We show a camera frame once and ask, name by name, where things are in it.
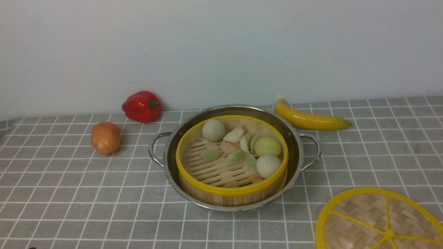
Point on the yellow rimmed bamboo steamer basket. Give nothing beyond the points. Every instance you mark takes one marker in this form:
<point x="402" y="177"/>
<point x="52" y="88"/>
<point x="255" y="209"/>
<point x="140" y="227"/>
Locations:
<point x="223" y="185"/>

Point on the yellow bamboo steamer lid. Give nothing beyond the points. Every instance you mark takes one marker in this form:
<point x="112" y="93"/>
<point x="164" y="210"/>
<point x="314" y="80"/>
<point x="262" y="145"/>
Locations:
<point x="375" y="218"/>

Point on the stainless steel pot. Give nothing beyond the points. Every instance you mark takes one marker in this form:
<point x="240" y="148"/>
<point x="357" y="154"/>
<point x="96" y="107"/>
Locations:
<point x="303" y="150"/>

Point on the white bun near rim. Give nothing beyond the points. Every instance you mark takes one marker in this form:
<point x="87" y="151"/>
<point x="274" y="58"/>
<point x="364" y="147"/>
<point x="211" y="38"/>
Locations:
<point x="213" y="130"/>

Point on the pink dumpling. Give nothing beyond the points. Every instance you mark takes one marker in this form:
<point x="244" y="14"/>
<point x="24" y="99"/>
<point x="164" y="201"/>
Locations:
<point x="227" y="148"/>

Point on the white folded dumpling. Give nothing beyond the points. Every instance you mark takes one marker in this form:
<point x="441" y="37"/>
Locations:
<point x="244" y="142"/>

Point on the pale green dumpling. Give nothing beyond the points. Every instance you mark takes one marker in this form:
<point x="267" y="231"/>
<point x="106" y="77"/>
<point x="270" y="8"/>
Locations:
<point x="236" y="157"/>

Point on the yellow round bun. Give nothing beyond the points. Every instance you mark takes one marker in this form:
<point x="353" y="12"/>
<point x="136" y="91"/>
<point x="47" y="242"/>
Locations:
<point x="268" y="146"/>

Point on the white round bun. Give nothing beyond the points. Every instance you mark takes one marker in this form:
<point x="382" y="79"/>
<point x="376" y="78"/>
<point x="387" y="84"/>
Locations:
<point x="267" y="165"/>

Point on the red bell pepper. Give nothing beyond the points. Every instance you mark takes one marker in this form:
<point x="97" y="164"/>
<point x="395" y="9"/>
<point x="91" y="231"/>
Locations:
<point x="143" y="107"/>

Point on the yellow banana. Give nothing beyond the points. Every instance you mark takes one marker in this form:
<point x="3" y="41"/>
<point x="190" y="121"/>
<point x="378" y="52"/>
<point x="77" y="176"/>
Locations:
<point x="309" y="121"/>

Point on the brown potato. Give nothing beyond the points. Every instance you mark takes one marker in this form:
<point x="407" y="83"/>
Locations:
<point x="105" y="138"/>

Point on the grey checked tablecloth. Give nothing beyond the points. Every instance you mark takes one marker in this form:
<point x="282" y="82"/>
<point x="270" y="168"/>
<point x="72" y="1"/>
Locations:
<point x="57" y="192"/>

